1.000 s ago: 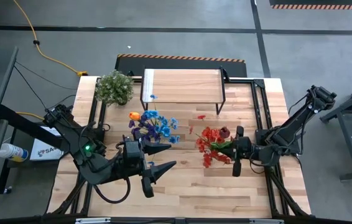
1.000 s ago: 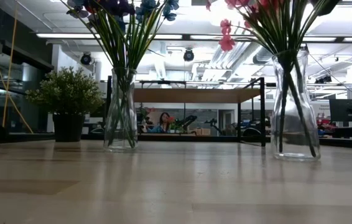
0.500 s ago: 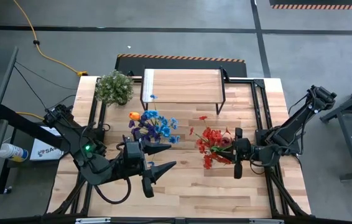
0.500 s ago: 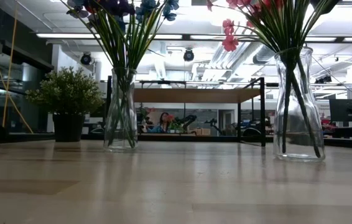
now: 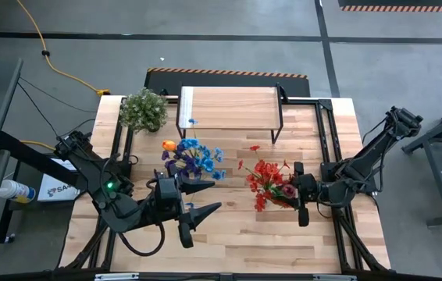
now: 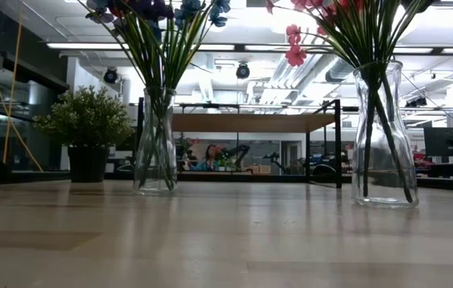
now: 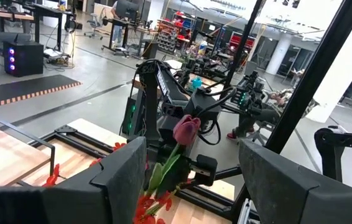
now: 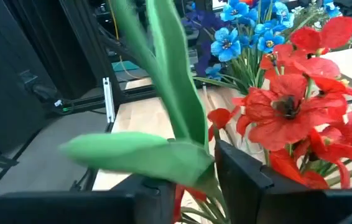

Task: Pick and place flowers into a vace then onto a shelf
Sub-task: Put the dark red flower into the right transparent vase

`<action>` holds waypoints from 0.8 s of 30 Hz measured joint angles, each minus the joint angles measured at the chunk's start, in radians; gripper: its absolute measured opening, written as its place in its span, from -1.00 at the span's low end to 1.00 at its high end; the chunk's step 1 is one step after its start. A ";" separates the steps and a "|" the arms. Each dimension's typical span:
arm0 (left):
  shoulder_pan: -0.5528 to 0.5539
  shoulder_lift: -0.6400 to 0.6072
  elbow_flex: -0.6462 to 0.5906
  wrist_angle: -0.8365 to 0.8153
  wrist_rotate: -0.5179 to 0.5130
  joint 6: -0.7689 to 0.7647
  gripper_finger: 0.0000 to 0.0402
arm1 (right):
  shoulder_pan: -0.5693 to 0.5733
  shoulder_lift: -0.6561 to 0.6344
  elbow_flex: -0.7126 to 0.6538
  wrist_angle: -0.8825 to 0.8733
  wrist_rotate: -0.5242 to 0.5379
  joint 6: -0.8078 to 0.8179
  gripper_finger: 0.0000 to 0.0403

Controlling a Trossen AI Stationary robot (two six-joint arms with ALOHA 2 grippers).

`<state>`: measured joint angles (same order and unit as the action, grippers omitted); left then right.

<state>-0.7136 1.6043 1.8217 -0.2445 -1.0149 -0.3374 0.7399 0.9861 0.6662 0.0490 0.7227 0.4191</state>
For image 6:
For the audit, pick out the large red flower bunch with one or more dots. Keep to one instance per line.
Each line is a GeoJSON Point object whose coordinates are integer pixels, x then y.
{"type": "Point", "coordinates": [295, 55]}

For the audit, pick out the purple artificial flower bunch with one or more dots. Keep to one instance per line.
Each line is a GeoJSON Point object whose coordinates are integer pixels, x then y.
{"type": "Point", "coordinates": [150, 8]}

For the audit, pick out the clear glass vase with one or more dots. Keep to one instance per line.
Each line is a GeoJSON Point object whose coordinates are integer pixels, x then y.
{"type": "Point", "coordinates": [384, 188]}
{"type": "Point", "coordinates": [144, 168]}

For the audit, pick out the black background robot arm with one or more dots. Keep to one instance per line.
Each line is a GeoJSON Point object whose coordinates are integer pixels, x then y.
{"type": "Point", "coordinates": [240, 150]}

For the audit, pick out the person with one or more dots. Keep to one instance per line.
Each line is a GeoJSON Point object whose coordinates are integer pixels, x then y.
{"type": "Point", "coordinates": [211, 154]}

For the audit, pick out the brown cardboard box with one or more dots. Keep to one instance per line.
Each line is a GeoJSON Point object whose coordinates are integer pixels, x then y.
{"type": "Point", "coordinates": [260, 169]}

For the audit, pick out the round black ceiling fixture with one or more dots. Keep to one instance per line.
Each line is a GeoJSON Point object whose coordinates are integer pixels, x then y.
{"type": "Point", "coordinates": [243, 71]}
{"type": "Point", "coordinates": [110, 75]}

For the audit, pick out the green potted plant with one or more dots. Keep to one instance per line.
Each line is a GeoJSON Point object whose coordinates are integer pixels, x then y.
{"type": "Point", "coordinates": [86, 120]}

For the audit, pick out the long ceiling light strip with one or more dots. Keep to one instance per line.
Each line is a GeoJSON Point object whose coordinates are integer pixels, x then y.
{"type": "Point", "coordinates": [90, 46]}

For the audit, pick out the black computer monitor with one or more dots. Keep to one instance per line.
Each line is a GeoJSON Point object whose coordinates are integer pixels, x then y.
{"type": "Point", "coordinates": [448, 142]}

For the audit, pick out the wooden shelf with black frame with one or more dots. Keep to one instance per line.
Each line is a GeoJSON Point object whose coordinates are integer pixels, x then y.
{"type": "Point", "coordinates": [250, 122]}

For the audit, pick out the silver ventilation duct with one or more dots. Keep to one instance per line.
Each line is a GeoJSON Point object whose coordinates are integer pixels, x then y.
{"type": "Point", "coordinates": [336, 72]}

